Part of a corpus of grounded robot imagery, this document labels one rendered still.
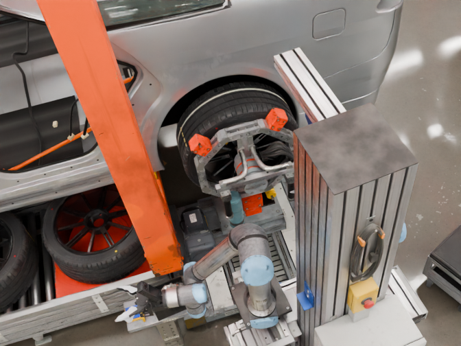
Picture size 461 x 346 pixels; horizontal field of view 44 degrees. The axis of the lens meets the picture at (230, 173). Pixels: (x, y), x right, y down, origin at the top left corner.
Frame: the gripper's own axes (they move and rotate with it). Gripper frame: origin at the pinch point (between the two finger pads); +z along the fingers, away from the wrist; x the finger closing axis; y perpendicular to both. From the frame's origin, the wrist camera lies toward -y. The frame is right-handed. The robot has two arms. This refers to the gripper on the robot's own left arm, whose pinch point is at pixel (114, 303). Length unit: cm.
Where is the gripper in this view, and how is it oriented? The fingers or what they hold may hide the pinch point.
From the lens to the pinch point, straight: 231.0
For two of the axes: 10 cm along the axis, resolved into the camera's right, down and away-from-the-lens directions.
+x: -1.0, -6.9, 7.2
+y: 1.2, 7.1, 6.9
